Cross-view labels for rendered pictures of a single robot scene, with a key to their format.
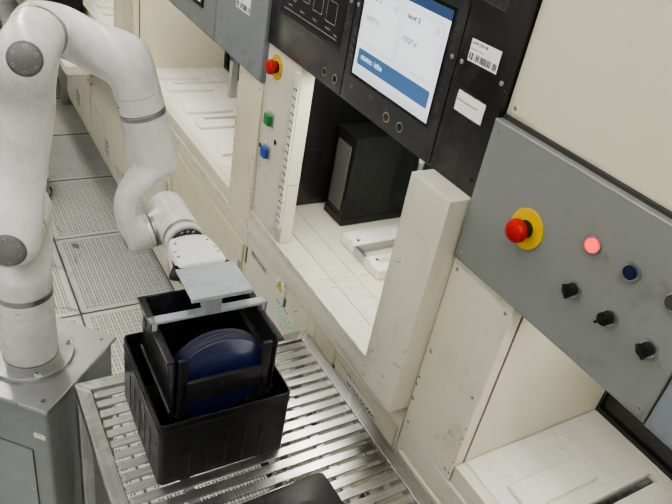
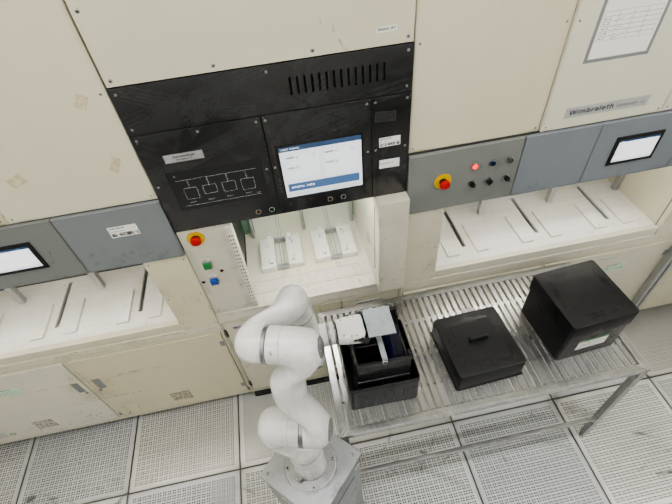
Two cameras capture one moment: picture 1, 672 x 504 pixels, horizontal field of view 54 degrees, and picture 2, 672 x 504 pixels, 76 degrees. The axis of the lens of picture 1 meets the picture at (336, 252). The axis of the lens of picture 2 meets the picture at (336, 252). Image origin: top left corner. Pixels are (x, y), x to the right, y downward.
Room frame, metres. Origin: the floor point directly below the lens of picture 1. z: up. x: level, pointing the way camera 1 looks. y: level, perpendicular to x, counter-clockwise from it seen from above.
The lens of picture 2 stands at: (0.70, 1.03, 2.46)
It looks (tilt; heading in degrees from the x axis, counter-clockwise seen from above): 47 degrees down; 299
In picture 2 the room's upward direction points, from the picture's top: 6 degrees counter-clockwise
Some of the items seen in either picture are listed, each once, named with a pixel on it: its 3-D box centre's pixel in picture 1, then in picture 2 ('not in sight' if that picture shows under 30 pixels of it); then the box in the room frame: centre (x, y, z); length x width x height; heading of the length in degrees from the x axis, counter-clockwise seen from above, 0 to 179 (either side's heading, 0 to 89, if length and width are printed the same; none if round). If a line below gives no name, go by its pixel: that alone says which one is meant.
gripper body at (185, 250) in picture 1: (194, 256); (348, 329); (1.10, 0.28, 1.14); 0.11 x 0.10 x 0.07; 35
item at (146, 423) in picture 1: (203, 392); (376, 363); (1.01, 0.22, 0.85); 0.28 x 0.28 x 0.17; 35
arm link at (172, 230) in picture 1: (185, 240); (331, 332); (1.15, 0.32, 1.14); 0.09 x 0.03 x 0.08; 125
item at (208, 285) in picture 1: (207, 339); (377, 344); (1.01, 0.22, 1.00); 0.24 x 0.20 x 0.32; 125
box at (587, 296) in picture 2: not in sight; (574, 310); (0.32, -0.31, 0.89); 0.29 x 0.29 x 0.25; 39
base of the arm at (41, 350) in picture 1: (27, 323); (307, 455); (1.11, 0.66, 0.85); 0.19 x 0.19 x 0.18
